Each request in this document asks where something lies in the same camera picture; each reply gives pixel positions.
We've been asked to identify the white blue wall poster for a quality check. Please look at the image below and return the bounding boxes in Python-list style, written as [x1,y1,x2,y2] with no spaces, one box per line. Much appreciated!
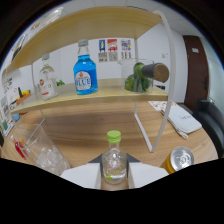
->
[120,38,132,51]

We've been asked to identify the white zip pouch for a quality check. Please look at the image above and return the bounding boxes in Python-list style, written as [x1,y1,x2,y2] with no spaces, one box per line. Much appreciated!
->
[160,104,203,140]

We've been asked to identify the brown door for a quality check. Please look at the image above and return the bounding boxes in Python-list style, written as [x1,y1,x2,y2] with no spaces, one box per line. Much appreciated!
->
[182,34,211,113]

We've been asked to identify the yellow drink can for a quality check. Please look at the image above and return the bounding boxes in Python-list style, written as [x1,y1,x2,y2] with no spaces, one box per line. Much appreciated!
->
[160,145,196,175]

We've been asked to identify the QR code sheet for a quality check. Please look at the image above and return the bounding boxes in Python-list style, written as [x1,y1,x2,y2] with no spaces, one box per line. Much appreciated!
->
[108,51,118,62]
[121,50,132,61]
[98,51,109,63]

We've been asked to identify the two-tier wooden shelf rack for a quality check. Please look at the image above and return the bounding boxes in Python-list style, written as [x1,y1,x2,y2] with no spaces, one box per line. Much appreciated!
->
[1,5,177,154]

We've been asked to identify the red wall poster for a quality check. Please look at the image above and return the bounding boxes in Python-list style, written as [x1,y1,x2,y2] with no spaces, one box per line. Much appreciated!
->
[107,38,119,52]

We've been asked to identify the small red juice bottle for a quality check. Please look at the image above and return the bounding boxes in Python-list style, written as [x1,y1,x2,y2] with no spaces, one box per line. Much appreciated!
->
[9,134,28,161]

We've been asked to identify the blue liquor bottle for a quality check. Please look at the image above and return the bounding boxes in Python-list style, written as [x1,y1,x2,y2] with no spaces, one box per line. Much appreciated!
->
[72,39,99,96]

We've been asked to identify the clear bottle red label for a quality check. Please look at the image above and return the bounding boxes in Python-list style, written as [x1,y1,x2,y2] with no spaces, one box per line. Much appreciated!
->
[38,53,59,101]

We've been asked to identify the glass jar of limes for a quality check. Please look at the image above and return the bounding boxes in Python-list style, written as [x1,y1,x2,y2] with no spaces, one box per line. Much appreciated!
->
[117,58,155,94]

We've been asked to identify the clear bottle green cap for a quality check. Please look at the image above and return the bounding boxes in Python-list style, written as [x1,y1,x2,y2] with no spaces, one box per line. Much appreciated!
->
[101,130,129,191]

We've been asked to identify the dark muddler cork end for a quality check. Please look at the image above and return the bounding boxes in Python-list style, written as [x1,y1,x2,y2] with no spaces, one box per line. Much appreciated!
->
[141,62,171,84]

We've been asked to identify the orange patterned paper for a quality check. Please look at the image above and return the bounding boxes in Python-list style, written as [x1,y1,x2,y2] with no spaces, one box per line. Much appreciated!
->
[147,100,169,113]

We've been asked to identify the black armchair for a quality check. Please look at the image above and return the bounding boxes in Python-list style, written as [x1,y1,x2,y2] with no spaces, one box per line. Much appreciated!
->
[193,98,224,158]

